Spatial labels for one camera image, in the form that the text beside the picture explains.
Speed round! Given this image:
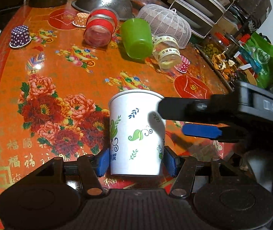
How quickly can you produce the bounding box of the white tiered dish rack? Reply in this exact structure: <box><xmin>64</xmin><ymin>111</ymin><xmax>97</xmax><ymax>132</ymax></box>
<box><xmin>170</xmin><ymin>0</ymin><xmax>236</xmax><ymax>39</ymax></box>

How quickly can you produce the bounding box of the steel colander bowl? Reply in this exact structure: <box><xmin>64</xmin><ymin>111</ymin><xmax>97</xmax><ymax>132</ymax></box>
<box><xmin>72</xmin><ymin>0</ymin><xmax>134</xmax><ymax>21</ymax></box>

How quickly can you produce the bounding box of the purple polka dot cupcake liner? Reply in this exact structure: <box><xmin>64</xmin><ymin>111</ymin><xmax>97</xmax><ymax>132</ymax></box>
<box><xmin>9</xmin><ymin>25</ymin><xmax>31</xmax><ymax>49</ymax></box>

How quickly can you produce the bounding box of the white paper cup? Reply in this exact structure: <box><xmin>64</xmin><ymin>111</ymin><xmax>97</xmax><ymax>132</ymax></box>
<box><xmin>109</xmin><ymin>89</ymin><xmax>166</xmax><ymax>176</ymax></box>

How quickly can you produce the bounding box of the red banded plastic jar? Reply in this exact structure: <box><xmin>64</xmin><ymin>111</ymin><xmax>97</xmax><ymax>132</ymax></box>
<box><xmin>83</xmin><ymin>7</ymin><xmax>119</xmax><ymax>48</ymax></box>

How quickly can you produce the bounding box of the red lid pickle jar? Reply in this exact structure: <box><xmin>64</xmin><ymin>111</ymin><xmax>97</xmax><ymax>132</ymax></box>
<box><xmin>201</xmin><ymin>32</ymin><xmax>230</xmax><ymax>60</ymax></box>

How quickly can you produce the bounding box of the clear jar with ribbon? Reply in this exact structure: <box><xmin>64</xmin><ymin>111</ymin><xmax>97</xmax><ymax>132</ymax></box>
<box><xmin>152</xmin><ymin>35</ymin><xmax>182</xmax><ymax>71</ymax></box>

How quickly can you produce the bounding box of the tray of dried peels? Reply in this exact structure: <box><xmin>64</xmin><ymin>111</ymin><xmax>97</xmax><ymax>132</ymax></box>
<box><xmin>195</xmin><ymin>44</ymin><xmax>257</xmax><ymax>91</ymax></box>

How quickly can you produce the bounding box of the red polka dot cupcake liner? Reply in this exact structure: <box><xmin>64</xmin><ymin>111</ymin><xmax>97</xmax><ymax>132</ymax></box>
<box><xmin>175</xmin><ymin>55</ymin><xmax>190</xmax><ymax>74</ymax></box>

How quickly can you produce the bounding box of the orange polka dot cupcake liner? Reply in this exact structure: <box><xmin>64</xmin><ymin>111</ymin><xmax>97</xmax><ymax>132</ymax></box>
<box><xmin>72</xmin><ymin>12</ymin><xmax>89</xmax><ymax>28</ymax></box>

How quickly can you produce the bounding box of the white mesh food cover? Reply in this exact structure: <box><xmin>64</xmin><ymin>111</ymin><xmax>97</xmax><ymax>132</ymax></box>
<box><xmin>137</xmin><ymin>4</ymin><xmax>192</xmax><ymax>49</ymax></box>

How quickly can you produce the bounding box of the green shopping bag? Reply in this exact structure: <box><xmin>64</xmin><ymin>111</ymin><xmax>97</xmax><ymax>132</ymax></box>
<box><xmin>239</xmin><ymin>32</ymin><xmax>273</xmax><ymax>89</ymax></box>

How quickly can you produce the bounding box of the green plastic cup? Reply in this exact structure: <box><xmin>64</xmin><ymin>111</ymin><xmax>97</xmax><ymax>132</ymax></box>
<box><xmin>120</xmin><ymin>18</ymin><xmax>153</xmax><ymax>60</ymax></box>

